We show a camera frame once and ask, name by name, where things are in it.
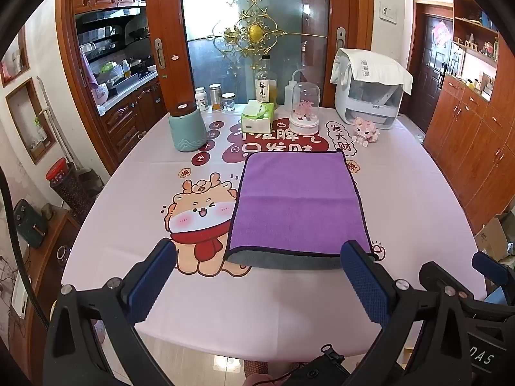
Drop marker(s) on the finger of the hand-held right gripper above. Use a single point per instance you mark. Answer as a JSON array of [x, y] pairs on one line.
[[490, 268], [434, 275]]

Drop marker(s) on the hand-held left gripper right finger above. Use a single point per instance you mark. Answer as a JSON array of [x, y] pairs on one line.
[[364, 285]]

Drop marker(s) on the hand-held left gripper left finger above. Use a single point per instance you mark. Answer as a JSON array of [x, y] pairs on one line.
[[155, 279]]

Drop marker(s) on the purple towel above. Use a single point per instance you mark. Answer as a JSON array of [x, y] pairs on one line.
[[299, 205]]

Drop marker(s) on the cardboard box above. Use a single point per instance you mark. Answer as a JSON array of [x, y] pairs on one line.
[[493, 237]]

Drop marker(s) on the pink printed tablecloth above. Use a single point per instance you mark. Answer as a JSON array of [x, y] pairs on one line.
[[161, 193]]

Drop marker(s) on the wooden side cabinet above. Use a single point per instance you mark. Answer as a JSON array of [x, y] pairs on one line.
[[52, 257]]

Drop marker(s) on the red lid jar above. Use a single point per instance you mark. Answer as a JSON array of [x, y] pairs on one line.
[[66, 185]]

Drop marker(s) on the black small appliance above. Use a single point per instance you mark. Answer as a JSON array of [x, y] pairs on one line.
[[29, 223]]

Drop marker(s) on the wooden shelf cabinet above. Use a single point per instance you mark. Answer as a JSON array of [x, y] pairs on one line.
[[470, 128]]

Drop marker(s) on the pink toy figure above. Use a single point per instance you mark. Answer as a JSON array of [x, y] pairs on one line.
[[365, 132]]

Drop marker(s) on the green ceramic jar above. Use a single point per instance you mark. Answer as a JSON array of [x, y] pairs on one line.
[[187, 128]]

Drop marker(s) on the wooden lower kitchen cabinets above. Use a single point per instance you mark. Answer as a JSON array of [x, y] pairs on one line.
[[128, 116]]

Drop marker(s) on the white countertop appliance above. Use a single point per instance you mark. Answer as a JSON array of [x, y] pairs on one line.
[[370, 104]]

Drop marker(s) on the white pill bottle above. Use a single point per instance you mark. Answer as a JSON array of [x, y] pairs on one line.
[[201, 100]]

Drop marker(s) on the glass dome with pink flowers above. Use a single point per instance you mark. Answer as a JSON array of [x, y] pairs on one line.
[[305, 108]]

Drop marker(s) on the silver lid glass jar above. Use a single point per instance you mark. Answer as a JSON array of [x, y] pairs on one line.
[[216, 98]]

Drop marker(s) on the small clear glass jar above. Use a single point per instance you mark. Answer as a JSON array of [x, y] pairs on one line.
[[229, 102]]

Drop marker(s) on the green tissue pack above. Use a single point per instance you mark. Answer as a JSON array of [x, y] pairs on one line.
[[257, 115]]

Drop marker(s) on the white squeeze bottle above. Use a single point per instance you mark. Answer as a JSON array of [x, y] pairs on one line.
[[290, 94]]

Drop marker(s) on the yellow oil bottle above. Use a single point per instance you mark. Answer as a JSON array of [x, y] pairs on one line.
[[126, 70]]

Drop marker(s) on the dark entry door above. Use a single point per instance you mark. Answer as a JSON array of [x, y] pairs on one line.
[[426, 60]]

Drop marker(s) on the white cloth cover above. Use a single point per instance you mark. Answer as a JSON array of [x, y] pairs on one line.
[[374, 66]]

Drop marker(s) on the pink hanging cloth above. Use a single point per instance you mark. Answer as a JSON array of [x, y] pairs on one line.
[[89, 68]]

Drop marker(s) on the glass bottle with white label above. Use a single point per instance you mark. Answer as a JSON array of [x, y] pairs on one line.
[[266, 84]]

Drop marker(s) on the gold door ornament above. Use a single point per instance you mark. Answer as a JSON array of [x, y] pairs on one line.
[[254, 31]]

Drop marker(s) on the frosted glass sliding door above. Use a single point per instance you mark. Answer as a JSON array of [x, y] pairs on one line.
[[201, 16]]

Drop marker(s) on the wooden framed wall niche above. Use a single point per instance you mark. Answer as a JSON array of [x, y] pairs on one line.
[[30, 122], [14, 58]]

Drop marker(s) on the white wall switch panel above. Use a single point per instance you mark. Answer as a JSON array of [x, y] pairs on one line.
[[388, 12]]

